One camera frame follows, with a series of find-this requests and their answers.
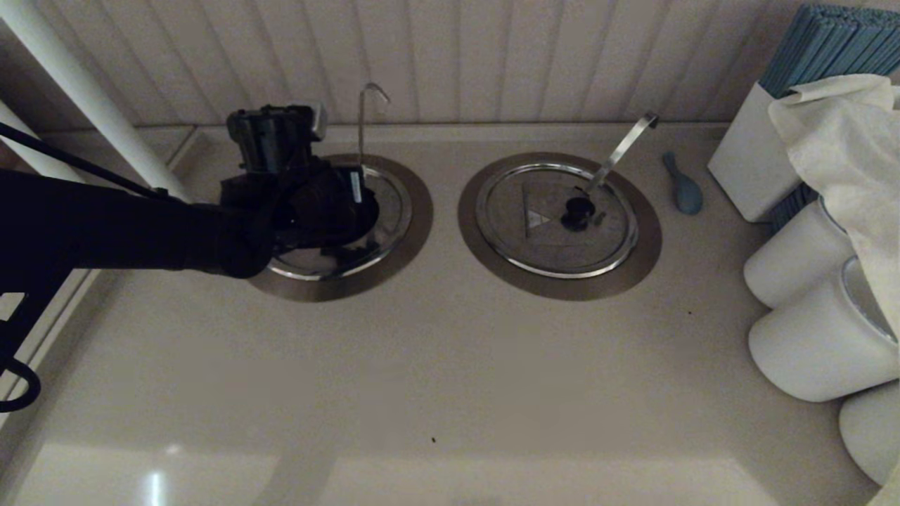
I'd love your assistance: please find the hinged steel lid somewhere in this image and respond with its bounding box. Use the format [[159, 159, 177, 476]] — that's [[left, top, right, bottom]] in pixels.
[[267, 165, 414, 280], [477, 163, 641, 279]]

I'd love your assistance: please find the steel ladle handle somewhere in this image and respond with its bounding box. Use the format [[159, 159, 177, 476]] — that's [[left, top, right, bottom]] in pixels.
[[584, 111, 660, 196], [357, 82, 391, 169]]

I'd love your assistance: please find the blue plastic spoon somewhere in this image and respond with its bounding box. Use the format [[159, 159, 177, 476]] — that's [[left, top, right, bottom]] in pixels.
[[662, 151, 705, 216]]

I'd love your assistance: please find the thick white shelf pole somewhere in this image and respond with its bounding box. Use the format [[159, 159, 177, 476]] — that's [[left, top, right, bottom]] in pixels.
[[0, 0, 191, 205]]

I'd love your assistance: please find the thin white shelf pole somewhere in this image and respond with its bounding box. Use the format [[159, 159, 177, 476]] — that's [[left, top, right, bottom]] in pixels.
[[0, 98, 85, 185]]

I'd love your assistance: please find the white rectangular holder box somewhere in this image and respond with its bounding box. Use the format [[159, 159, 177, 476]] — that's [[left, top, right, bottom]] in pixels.
[[707, 81, 802, 223]]

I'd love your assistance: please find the white cylindrical container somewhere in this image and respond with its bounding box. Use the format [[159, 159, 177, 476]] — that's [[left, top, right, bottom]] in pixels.
[[744, 198, 855, 310], [838, 379, 900, 486], [748, 254, 900, 403]]

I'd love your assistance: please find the blue stick bundle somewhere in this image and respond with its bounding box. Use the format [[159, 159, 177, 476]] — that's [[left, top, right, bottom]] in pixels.
[[759, 4, 900, 99]]

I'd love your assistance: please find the white crumpled cloth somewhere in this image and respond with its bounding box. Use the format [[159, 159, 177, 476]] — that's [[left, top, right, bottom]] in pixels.
[[769, 74, 900, 506]]

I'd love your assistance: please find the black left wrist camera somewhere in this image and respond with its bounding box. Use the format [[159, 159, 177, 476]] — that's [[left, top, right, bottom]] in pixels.
[[225, 104, 328, 176]]

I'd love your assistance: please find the brown metal well ring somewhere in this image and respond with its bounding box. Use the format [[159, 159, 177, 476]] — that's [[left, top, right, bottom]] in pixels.
[[458, 152, 663, 301], [246, 153, 435, 303]]

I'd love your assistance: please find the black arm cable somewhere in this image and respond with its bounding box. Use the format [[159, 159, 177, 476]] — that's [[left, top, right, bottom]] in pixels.
[[0, 121, 191, 205]]

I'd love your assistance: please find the black looped cable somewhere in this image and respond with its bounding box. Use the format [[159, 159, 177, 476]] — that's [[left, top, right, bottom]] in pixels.
[[0, 358, 41, 413]]

